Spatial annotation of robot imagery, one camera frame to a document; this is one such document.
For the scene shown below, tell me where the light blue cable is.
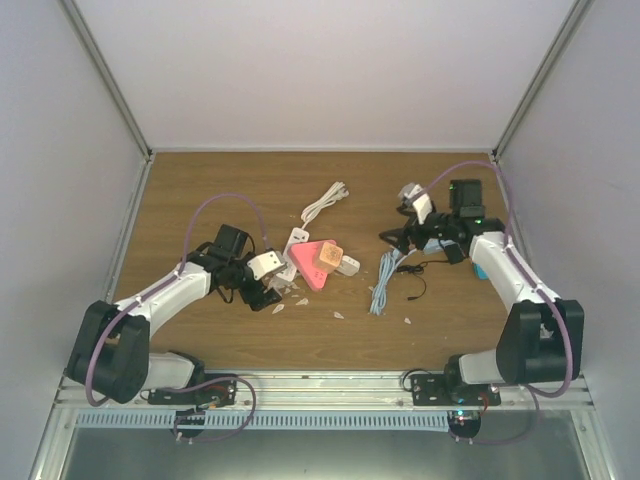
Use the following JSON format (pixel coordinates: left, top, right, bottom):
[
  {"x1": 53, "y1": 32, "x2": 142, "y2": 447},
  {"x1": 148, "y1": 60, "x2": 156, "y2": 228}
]
[{"x1": 368, "y1": 249, "x2": 407, "y2": 317}]

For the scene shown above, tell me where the light blue power strip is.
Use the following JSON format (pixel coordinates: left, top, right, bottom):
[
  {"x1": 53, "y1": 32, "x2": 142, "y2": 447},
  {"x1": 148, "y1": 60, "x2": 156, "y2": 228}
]
[{"x1": 422, "y1": 239, "x2": 451, "y2": 255}]

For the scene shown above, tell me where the blue cube adapter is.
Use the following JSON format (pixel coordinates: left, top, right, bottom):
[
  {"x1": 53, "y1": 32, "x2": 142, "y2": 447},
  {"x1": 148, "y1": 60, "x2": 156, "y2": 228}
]
[{"x1": 473, "y1": 263, "x2": 489, "y2": 280}]

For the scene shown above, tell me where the small white charger plug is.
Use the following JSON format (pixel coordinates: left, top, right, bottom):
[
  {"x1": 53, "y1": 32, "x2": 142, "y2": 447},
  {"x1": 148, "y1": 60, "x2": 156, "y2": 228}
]
[{"x1": 336, "y1": 255, "x2": 361, "y2": 277}]

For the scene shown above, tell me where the pink triangular power socket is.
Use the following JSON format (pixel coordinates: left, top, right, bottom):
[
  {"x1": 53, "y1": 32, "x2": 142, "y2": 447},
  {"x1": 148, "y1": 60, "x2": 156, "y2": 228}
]
[{"x1": 289, "y1": 240, "x2": 336, "y2": 292}]

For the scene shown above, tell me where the white power cord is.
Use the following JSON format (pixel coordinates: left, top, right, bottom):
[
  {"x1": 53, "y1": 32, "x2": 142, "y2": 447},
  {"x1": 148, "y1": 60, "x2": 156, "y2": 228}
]
[{"x1": 300, "y1": 181, "x2": 350, "y2": 224}]

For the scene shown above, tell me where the white power strip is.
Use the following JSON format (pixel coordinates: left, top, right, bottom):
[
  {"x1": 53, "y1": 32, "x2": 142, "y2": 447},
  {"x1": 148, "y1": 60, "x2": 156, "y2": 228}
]
[{"x1": 276, "y1": 227, "x2": 310, "y2": 284}]

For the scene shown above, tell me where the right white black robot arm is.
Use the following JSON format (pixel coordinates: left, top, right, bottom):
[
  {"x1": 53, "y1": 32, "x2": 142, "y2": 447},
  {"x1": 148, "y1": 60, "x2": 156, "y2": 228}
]
[{"x1": 379, "y1": 179, "x2": 584, "y2": 405}]

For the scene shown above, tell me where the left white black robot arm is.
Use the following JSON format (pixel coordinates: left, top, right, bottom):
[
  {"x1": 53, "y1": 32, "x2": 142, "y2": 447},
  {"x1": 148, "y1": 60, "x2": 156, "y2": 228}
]
[{"x1": 64, "y1": 225, "x2": 286, "y2": 406}]

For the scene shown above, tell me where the thin black cable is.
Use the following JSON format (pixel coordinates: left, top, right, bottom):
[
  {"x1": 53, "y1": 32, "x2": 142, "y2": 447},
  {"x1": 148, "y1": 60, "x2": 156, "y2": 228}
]
[{"x1": 397, "y1": 259, "x2": 451, "y2": 301}]

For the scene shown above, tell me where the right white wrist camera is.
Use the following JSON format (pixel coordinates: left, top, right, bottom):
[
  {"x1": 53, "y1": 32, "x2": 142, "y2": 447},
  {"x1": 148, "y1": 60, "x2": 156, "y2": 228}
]
[{"x1": 398, "y1": 183, "x2": 434, "y2": 225}]

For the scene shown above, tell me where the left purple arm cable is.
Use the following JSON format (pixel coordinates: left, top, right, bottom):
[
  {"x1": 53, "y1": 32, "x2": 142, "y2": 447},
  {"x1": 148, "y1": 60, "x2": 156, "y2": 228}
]
[{"x1": 85, "y1": 193, "x2": 274, "y2": 407}]

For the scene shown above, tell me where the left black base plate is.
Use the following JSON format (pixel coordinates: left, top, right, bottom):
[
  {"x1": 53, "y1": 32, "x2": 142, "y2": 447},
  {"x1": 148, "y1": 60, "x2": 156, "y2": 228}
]
[{"x1": 140, "y1": 375, "x2": 237, "y2": 408}]

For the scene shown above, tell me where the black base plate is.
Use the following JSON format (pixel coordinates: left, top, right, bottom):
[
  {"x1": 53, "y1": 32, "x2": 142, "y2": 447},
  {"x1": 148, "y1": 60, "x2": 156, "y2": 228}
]
[
  {"x1": 140, "y1": 375, "x2": 237, "y2": 408},
  {"x1": 400, "y1": 369, "x2": 502, "y2": 408}
]

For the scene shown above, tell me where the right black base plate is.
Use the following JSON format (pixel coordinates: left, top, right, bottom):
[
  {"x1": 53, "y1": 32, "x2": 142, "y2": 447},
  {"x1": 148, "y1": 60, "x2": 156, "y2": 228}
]
[{"x1": 400, "y1": 369, "x2": 502, "y2": 408}]

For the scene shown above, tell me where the aluminium frame rail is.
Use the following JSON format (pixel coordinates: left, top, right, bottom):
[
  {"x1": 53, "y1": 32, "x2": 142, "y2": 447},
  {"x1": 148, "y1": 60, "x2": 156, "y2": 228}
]
[{"x1": 53, "y1": 370, "x2": 594, "y2": 411}]

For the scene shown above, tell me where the grey slotted cable duct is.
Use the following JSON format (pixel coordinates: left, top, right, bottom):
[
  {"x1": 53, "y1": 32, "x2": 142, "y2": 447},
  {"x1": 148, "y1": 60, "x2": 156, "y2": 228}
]
[{"x1": 76, "y1": 409, "x2": 449, "y2": 432}]

